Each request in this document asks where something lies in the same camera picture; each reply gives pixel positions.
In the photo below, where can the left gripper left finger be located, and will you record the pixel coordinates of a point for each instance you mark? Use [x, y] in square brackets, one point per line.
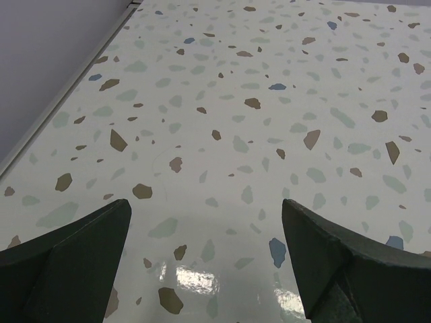
[66, 275]

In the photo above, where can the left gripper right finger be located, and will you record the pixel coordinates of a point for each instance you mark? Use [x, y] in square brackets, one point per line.
[343, 276]

